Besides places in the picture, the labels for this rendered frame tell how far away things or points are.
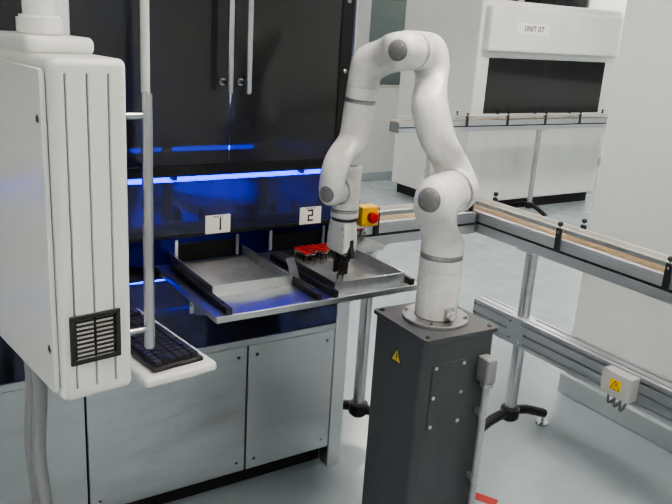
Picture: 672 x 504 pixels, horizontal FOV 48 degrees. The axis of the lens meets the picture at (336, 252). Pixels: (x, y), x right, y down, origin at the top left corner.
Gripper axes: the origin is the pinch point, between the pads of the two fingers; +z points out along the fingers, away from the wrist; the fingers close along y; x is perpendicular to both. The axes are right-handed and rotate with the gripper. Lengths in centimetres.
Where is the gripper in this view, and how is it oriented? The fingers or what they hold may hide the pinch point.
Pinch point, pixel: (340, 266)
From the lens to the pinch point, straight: 229.1
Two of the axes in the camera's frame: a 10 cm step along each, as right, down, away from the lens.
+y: 5.4, 2.9, -7.9
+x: 8.4, -1.1, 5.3
